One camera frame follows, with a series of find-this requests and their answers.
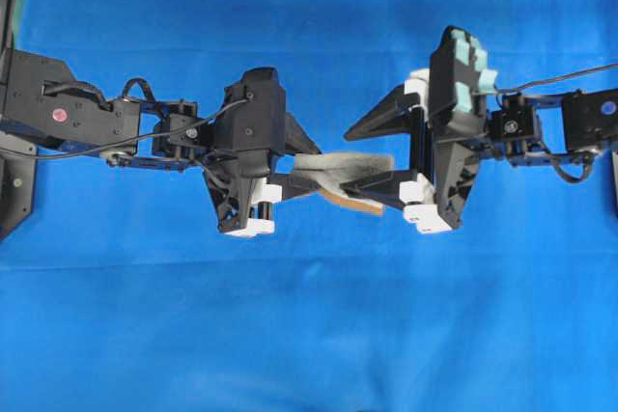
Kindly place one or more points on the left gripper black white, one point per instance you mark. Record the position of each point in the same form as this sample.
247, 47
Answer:
237, 180

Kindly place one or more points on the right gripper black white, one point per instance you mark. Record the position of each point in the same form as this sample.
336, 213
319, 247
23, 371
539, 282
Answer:
435, 190

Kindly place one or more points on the grey and brown sponge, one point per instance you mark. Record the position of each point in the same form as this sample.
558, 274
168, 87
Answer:
331, 170

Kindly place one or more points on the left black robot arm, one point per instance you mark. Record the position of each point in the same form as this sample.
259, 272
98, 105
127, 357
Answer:
47, 114

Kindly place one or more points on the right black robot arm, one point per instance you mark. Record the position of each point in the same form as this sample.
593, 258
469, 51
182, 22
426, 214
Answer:
566, 132

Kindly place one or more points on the blue table cloth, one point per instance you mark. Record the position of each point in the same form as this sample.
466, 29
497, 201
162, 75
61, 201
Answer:
119, 294

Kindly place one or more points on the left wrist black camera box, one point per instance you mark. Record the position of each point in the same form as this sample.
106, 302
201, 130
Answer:
253, 132

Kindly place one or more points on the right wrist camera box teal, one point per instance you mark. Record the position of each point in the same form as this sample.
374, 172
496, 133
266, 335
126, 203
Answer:
460, 81

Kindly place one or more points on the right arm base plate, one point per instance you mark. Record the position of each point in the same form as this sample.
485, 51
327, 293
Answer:
614, 171

